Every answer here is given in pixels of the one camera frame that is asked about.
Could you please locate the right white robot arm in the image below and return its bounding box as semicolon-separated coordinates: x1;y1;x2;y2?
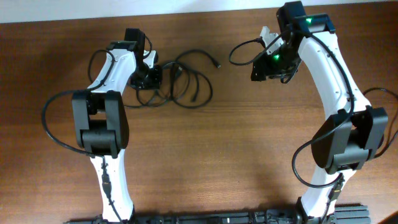
251;1;388;223

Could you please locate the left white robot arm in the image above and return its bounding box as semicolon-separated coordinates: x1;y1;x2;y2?
72;29;161;223

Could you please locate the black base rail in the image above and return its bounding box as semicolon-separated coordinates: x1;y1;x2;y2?
63;203;371;224

